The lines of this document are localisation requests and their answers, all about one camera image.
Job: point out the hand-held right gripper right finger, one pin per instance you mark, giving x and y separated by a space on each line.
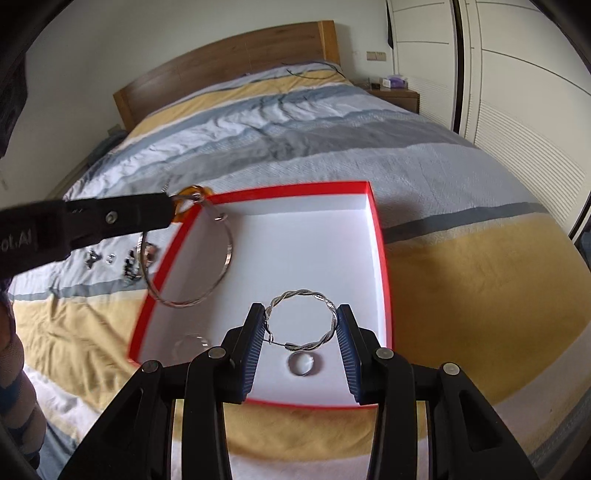
347 353

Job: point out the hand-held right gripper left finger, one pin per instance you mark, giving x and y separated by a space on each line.
255 344

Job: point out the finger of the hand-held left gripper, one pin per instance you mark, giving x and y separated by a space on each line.
134 213

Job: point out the silver charm trinket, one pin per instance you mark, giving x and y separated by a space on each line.
292 364

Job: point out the small silver clasp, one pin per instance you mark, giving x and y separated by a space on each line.
110 258

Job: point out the amber bangle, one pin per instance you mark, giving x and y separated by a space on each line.
184 190

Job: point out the twisted silver hoop earring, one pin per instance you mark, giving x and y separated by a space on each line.
323 302

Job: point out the small dark earring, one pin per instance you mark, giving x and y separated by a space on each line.
92 259

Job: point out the large thin silver hoop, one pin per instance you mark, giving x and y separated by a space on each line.
228 258

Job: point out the red jewelry box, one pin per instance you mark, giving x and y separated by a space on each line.
300 249

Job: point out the person's left forearm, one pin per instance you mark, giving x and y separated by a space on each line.
18 369

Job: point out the grey crumpled cloth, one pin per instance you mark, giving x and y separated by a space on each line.
117 134

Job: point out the wooden headboard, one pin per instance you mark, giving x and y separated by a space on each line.
207 74

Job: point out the bed with striped duvet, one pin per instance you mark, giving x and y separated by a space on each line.
323 138

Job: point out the wooden nightstand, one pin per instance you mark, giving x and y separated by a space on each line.
397 98

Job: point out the purple tissue box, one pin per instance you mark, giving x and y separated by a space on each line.
398 81

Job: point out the white wardrobe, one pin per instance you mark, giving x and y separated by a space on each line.
508 92

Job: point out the wall switch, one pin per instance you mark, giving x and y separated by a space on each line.
376 56

